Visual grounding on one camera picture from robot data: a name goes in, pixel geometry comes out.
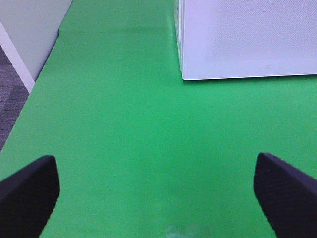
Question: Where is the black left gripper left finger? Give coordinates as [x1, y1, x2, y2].
[0, 155, 60, 238]

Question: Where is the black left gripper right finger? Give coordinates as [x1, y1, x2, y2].
[253, 153, 317, 238]

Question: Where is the white microwave door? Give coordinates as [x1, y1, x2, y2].
[177, 0, 317, 81]

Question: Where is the white microwave oven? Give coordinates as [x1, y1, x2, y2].
[173, 0, 317, 81]

